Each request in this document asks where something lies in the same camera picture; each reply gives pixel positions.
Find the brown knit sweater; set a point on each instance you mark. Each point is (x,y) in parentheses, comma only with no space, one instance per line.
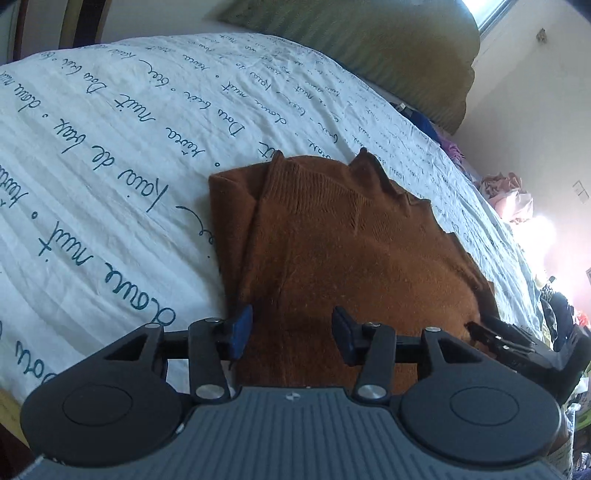
(360,240)

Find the small wall hook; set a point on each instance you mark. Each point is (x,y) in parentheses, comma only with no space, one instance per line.
(542,35)

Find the purple cloth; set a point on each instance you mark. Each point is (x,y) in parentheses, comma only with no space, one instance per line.
(451,148)

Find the blue cloth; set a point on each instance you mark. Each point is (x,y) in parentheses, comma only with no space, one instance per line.
(422,121)

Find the olive green striped pillow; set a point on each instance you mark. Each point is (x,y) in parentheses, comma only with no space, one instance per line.
(392,50)

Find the window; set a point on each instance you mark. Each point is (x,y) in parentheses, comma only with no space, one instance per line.
(490,13)

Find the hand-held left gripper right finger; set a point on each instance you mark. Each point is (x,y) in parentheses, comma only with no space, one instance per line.
(344,333)

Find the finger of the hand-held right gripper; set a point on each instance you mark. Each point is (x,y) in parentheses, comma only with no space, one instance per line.
(498,339)

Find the white printed bed sheet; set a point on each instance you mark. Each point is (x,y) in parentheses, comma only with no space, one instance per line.
(115,138)

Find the dark patterned cloth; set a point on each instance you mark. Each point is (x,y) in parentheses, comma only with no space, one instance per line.
(556,314)

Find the gold tower air conditioner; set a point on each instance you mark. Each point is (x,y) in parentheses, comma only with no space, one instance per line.
(87,18)

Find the pink clothes pile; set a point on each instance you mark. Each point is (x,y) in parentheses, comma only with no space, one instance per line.
(508,198)

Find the white wall switch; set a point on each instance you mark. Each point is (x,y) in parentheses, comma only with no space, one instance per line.
(581,192)

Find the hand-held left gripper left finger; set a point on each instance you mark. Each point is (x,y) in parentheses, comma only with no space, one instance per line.
(241,332)

